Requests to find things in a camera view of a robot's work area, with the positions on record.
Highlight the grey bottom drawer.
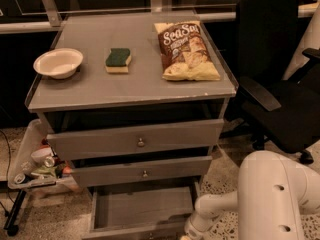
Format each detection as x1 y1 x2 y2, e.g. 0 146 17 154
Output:
82 177 200 240

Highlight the grey drawer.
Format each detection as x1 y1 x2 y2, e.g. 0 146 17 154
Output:
82 177 200 240
72 156 212 187
47 119 224 160

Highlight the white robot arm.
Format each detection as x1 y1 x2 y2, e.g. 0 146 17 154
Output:
180 151 320 240

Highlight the grey drawer cabinet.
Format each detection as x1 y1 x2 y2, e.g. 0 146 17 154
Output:
25 11 240 189

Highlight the grey top drawer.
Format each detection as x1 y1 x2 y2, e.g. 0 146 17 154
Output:
47 119 224 160

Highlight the grey middle drawer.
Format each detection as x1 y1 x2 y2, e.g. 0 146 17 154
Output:
72 156 212 187

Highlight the brown yellow chips bag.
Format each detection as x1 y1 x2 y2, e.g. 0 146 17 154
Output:
154 21 220 81

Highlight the green yellow sponge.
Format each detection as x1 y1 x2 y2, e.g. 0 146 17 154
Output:
105 48 131 73

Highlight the white bowl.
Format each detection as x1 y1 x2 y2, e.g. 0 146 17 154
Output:
33 48 83 79

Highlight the metal railing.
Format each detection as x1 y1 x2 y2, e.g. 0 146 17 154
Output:
0 0 320 35

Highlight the black office chair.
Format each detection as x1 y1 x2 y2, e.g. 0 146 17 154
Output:
225 0 320 164

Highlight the clear plastic trash bin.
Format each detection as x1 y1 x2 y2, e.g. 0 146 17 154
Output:
8 119 81 198

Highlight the black stand with cable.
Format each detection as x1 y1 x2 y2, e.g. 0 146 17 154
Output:
0 129 28 237

